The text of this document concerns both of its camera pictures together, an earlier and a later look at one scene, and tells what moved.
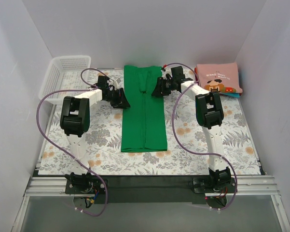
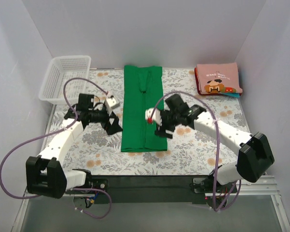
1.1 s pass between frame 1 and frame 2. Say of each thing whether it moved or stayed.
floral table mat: stayed
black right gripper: moved
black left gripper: moved
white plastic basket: stayed
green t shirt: stayed
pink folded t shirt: stayed
